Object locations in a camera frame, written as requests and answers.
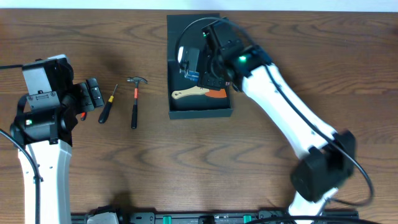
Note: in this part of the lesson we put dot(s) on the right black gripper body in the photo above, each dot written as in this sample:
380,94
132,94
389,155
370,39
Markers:
216,77

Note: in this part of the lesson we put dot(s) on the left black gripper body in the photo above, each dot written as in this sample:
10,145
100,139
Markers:
86,97

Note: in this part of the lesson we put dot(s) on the blue precision screwdriver set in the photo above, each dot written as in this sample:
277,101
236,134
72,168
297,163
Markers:
192,75

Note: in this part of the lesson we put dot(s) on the red handled pliers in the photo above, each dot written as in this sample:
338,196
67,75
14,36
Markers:
83,116

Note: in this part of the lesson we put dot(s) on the wooden handled orange scraper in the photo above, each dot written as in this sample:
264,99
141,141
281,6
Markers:
198,91

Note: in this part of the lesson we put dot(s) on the black yellow screwdriver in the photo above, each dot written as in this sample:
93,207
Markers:
107,108

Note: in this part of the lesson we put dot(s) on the dark green gift box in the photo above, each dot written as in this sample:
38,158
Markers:
192,106

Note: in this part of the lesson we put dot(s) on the small claw hammer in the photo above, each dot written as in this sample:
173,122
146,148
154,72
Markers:
136,81

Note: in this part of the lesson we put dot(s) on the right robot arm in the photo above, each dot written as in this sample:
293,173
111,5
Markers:
326,157

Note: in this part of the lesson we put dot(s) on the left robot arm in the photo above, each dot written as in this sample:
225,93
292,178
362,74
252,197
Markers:
42,132

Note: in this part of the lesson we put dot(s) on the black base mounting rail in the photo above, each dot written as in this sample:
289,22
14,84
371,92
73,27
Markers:
199,218

